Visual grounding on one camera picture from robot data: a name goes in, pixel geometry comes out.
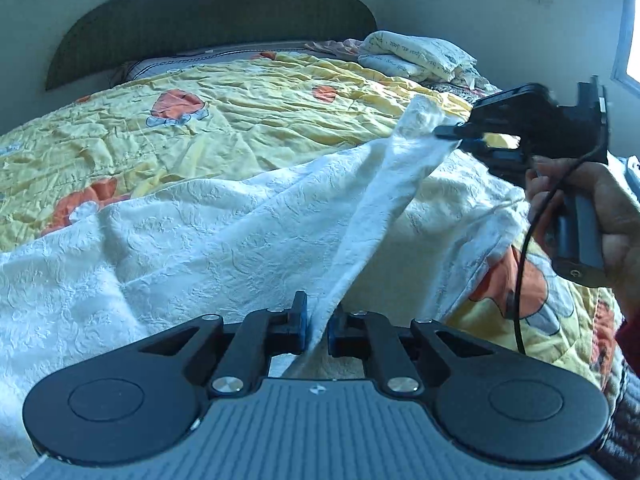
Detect window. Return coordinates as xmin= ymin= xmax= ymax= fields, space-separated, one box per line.
xmin=610 ymin=0 xmax=640 ymax=91

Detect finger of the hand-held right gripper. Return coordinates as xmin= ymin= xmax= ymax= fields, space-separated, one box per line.
xmin=459 ymin=137 xmax=533 ymax=178
xmin=433 ymin=83 xmax=557 ymax=141

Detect dark knitted blanket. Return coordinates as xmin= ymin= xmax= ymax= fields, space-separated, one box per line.
xmin=597 ymin=360 xmax=640 ymax=480

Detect dark scalloped headboard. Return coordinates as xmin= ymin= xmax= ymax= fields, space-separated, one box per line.
xmin=45 ymin=0 xmax=378 ymax=92

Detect light patterned pillow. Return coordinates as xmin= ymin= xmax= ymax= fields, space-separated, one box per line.
xmin=122 ymin=45 xmax=321 ymax=81

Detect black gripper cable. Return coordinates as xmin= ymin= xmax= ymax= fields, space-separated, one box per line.
xmin=506 ymin=132 xmax=611 ymax=357

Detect white textured blanket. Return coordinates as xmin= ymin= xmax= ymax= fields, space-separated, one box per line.
xmin=0 ymin=94 xmax=531 ymax=441

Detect folded pale yellow pillows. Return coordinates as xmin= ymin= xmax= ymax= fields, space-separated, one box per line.
xmin=357 ymin=31 xmax=478 ymax=83

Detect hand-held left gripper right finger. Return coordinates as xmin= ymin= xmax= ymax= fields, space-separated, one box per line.
xmin=327 ymin=310 xmax=496 ymax=397

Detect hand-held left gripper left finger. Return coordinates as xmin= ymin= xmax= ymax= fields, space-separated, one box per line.
xmin=132 ymin=290 xmax=309 ymax=397

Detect pink crumpled cloth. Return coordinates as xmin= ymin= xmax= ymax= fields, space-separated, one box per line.
xmin=305 ymin=37 xmax=371 ymax=58

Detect person's right hand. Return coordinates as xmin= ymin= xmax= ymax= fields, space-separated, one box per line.
xmin=525 ymin=156 xmax=640 ymax=321

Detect dark patterned cloth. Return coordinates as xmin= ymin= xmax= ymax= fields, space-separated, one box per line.
xmin=430 ymin=74 xmax=503 ymax=100

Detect yellow printed quilt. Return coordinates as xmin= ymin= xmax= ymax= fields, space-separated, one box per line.
xmin=0 ymin=52 xmax=623 ymax=376

